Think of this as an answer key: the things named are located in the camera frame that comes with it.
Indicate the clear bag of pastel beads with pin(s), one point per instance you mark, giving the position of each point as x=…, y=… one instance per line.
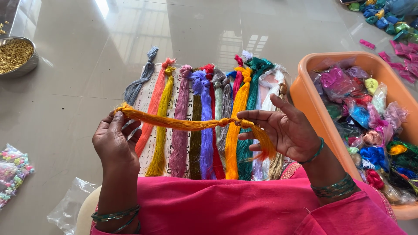
x=13, y=173

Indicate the empty clear plastic bag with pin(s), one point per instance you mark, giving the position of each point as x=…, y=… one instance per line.
x=70, y=205

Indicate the heap of bagged thread packets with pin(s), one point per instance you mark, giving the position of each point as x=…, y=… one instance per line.
x=365, y=130

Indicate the steel bowl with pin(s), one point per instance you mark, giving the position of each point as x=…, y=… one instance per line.
x=27, y=67

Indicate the person's right hand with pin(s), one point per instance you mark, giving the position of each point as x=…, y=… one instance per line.
x=290, y=133

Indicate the gold beads in bowl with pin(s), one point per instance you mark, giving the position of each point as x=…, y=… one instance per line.
x=14, y=54

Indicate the group of pink packets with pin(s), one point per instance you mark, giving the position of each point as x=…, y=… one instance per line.
x=405, y=57

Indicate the white paper calendar sheet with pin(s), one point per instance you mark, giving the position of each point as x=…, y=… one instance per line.
x=145, y=98

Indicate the golden orange knotted thread skein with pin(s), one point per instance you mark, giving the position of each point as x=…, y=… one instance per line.
x=183, y=124

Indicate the thin green wrist bangle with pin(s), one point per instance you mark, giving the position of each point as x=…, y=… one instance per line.
x=316, y=151

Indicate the person's left hand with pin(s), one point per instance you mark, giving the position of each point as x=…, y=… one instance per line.
x=112, y=147

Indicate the pink garment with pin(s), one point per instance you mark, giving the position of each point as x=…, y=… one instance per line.
x=212, y=209

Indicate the green bangles on left wrist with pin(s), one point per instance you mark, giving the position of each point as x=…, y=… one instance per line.
x=114, y=216

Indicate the white round seat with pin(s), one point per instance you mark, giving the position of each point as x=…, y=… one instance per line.
x=86, y=212

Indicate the stack of green bangles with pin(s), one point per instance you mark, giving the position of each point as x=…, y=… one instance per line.
x=334, y=187

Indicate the single small pink packet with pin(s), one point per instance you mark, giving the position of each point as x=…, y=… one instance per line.
x=367, y=44

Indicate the person's left fingers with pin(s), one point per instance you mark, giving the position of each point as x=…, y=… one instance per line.
x=130, y=129

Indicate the scattered loose gold beads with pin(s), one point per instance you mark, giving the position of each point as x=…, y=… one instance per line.
x=3, y=28

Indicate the orange plastic tub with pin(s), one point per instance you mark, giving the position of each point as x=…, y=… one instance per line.
x=305, y=94

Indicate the heap of blue green packets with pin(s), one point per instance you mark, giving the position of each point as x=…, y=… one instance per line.
x=388, y=19

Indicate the row of coloured thread bundles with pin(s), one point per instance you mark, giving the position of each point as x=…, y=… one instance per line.
x=206, y=107

